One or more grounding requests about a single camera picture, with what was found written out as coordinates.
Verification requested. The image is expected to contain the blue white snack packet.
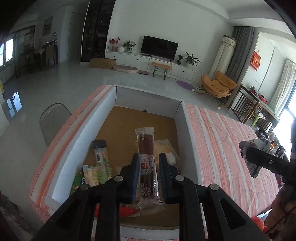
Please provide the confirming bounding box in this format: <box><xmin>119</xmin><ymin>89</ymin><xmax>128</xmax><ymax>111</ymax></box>
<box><xmin>239</xmin><ymin>139</ymin><xmax>268</xmax><ymax>178</ymax></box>

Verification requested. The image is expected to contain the brown sausage stick packet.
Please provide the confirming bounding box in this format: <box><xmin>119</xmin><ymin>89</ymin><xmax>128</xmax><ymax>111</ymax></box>
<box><xmin>135</xmin><ymin>128</ymin><xmax>162</xmax><ymax>208</ymax></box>

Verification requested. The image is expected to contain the green cracker packet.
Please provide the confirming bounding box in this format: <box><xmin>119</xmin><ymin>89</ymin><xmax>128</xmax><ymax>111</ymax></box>
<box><xmin>82</xmin><ymin>165</ymin><xmax>99</xmax><ymax>187</ymax></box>

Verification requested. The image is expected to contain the black Astavt gummy packet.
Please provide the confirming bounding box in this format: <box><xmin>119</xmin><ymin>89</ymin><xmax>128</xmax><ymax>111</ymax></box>
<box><xmin>91</xmin><ymin>140</ymin><xmax>112</xmax><ymax>184</ymax></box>

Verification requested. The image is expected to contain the person's right hand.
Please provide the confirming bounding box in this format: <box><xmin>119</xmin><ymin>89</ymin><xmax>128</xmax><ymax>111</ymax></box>
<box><xmin>265</xmin><ymin>184</ymin><xmax>295</xmax><ymax>240</ymax></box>

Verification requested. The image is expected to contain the green candy roll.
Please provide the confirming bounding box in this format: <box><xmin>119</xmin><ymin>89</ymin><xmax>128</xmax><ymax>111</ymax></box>
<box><xmin>69</xmin><ymin>169</ymin><xmax>84</xmax><ymax>196</ymax></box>

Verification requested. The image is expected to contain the bread loaf in bag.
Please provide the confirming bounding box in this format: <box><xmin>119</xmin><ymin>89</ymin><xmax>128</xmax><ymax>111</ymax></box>
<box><xmin>154</xmin><ymin>139</ymin><xmax>180</xmax><ymax>166</ymax></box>

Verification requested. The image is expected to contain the red snack packet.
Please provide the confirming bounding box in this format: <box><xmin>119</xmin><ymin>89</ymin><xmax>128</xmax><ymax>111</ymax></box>
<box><xmin>94</xmin><ymin>203</ymin><xmax>141</xmax><ymax>218</ymax></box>

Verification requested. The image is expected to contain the striped pink tablecloth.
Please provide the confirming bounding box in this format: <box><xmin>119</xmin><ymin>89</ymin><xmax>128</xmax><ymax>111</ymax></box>
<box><xmin>28</xmin><ymin>84</ymin><xmax>282</xmax><ymax>241</ymax></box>

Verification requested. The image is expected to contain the white cardboard box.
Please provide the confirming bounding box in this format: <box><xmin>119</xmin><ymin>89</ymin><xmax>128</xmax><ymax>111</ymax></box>
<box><xmin>43</xmin><ymin>85</ymin><xmax>204</xmax><ymax>241</ymax></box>

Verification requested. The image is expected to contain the orange lounge chair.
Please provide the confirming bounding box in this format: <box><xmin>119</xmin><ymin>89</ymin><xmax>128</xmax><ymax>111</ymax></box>
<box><xmin>192</xmin><ymin>71</ymin><xmax>237</xmax><ymax>109</ymax></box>

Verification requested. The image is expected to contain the transparent grey chair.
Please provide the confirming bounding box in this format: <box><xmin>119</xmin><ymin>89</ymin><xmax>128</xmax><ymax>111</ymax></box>
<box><xmin>39</xmin><ymin>103</ymin><xmax>72</xmax><ymax>147</ymax></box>

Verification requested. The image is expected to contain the purple floor mat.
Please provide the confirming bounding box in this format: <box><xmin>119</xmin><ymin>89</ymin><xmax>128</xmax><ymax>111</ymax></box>
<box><xmin>176</xmin><ymin>80</ymin><xmax>194</xmax><ymax>91</ymax></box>

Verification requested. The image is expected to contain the white standing air conditioner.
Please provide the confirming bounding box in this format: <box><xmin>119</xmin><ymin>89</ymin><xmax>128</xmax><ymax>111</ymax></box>
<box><xmin>209</xmin><ymin>35</ymin><xmax>236</xmax><ymax>79</ymax></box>

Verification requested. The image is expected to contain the small wooden bench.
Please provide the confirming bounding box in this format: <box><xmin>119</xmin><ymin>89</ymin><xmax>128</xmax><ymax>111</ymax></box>
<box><xmin>152</xmin><ymin>62</ymin><xmax>173</xmax><ymax>80</ymax></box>

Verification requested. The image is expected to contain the green potted plant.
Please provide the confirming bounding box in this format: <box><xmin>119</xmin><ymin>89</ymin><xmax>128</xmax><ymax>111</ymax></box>
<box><xmin>184</xmin><ymin>52</ymin><xmax>201</xmax><ymax>68</ymax></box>

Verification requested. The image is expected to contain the grey curtain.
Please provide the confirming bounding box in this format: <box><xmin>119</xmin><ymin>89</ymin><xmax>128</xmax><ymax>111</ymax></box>
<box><xmin>226</xmin><ymin>26</ymin><xmax>255</xmax><ymax>82</ymax></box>

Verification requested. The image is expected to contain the white TV cabinet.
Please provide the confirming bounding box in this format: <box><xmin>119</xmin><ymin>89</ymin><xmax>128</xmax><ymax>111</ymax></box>
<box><xmin>105</xmin><ymin>51</ymin><xmax>196</xmax><ymax>82</ymax></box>

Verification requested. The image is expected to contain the round floor cushion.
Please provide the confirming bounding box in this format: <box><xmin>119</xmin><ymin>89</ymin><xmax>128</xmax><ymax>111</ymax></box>
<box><xmin>112</xmin><ymin>65</ymin><xmax>138</xmax><ymax>73</ymax></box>

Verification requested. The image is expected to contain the black television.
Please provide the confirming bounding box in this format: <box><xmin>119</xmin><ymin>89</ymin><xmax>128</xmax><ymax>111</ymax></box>
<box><xmin>140</xmin><ymin>36</ymin><xmax>179</xmax><ymax>61</ymax></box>

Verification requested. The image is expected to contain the cardboard box on floor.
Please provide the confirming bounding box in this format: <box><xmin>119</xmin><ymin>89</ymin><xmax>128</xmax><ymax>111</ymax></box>
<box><xmin>89</xmin><ymin>58</ymin><xmax>116</xmax><ymax>69</ymax></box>

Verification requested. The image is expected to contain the green plant beside flowers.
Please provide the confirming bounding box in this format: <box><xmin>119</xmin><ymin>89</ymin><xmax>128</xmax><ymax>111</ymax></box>
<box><xmin>123</xmin><ymin>41</ymin><xmax>137</xmax><ymax>53</ymax></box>

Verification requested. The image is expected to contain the red flower vase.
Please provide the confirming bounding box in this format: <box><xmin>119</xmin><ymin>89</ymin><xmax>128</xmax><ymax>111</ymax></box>
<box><xmin>109</xmin><ymin>37</ymin><xmax>120</xmax><ymax>52</ymax></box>

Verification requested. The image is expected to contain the red wall hanging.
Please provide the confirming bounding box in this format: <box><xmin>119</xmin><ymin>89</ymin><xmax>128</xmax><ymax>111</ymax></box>
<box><xmin>250</xmin><ymin>51</ymin><xmax>261</xmax><ymax>71</ymax></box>

